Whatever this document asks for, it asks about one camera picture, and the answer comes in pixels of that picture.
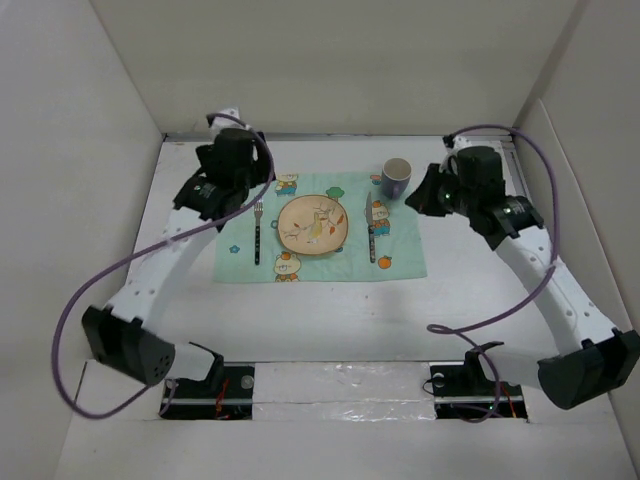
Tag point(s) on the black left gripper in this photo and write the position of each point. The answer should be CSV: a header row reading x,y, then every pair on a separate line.
x,y
260,173

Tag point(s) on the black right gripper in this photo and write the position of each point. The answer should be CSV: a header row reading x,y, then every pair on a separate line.
x,y
418,199

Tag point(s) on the purple ceramic cup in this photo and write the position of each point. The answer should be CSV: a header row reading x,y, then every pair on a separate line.
x,y
396,174

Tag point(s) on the silver fork black handle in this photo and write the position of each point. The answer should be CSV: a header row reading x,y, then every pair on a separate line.
x,y
258,212

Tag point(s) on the mint green cartoon cloth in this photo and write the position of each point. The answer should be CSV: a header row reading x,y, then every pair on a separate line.
x,y
398,246

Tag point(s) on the steak knife black blade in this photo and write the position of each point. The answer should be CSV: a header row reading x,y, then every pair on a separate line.
x,y
370,225

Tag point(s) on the beige patterned plate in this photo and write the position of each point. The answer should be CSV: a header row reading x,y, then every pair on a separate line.
x,y
312,225

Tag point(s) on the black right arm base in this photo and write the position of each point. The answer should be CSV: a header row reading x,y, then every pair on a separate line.
x,y
463,390

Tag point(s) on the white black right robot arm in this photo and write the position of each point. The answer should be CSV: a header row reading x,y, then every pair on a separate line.
x,y
592,355

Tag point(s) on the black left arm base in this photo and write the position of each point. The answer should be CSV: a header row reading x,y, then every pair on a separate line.
x,y
201,386

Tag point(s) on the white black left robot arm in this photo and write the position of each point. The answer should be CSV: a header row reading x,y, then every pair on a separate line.
x,y
124,334

